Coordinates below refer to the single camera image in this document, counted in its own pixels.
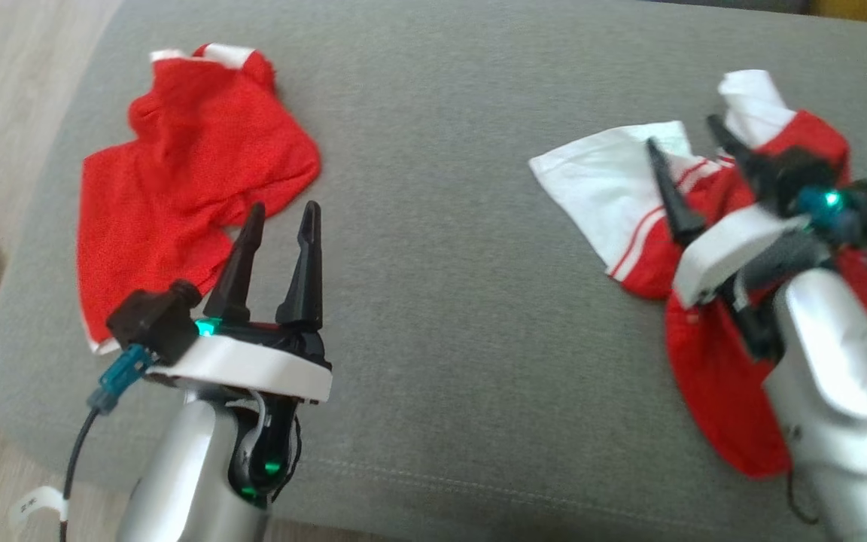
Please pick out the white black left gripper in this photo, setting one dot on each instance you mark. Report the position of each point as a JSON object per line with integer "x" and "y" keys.
{"x": 253, "y": 365}

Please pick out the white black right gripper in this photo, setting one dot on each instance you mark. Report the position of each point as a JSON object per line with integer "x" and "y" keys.
{"x": 727, "y": 252}

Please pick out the red white basketball jersey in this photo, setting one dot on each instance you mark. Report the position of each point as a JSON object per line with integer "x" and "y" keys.
{"x": 606, "y": 188}

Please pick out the red mesh shorts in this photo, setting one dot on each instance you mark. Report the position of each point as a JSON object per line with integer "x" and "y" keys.
{"x": 193, "y": 158}

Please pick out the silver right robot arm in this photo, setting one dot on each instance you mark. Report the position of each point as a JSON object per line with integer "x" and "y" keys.
{"x": 840, "y": 376}

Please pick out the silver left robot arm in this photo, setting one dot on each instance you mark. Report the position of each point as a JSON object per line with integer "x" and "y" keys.
{"x": 185, "y": 467}

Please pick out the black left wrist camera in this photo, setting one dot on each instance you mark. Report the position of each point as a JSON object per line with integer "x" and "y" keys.
{"x": 151, "y": 320}

